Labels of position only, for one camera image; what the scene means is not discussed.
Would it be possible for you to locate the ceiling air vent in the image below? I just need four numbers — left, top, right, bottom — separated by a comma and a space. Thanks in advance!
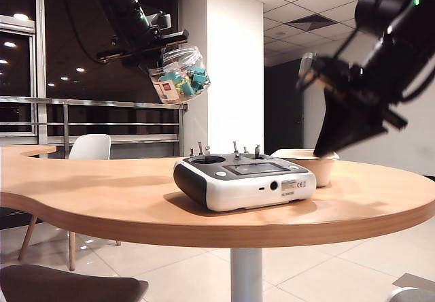
286, 14, 337, 33

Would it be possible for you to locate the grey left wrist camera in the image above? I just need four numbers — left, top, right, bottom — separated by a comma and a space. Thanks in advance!
149, 11, 173, 31

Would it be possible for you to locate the white table pedestal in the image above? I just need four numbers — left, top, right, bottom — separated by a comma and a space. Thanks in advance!
230, 247, 264, 302

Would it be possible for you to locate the white chair with wooden legs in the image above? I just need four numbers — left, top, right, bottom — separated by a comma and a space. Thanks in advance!
19, 134, 122, 271

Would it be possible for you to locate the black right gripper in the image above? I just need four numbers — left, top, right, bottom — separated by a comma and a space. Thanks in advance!
295, 56, 408, 158

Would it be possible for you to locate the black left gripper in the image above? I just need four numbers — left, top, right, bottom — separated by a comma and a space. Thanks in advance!
97, 26, 190, 75

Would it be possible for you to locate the grey window frame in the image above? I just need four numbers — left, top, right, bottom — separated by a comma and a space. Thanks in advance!
0, 14, 48, 146

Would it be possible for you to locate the steel window railing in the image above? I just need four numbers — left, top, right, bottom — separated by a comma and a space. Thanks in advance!
0, 96, 190, 146

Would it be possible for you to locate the beige rectangular pulp bowl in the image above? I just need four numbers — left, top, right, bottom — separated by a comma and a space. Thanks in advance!
271, 148, 340, 188

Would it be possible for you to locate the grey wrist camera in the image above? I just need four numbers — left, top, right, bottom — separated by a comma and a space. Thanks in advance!
298, 52, 319, 78
149, 11, 173, 31

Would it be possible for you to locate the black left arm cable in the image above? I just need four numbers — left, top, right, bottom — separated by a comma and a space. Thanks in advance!
60, 0, 106, 64

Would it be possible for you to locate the grey upholstered chair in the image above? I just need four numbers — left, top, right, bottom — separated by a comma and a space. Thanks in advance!
389, 273, 435, 302

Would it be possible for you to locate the clear plastic jar of clips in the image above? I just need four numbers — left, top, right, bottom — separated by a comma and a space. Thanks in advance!
147, 46, 211, 105

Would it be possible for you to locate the brown chair seat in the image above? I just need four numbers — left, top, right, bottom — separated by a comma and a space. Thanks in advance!
0, 263, 150, 302

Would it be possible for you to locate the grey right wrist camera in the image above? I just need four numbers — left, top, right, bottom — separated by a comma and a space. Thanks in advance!
298, 52, 319, 78

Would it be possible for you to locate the white grey RC transmitter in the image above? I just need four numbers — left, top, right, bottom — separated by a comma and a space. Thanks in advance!
173, 141, 317, 212

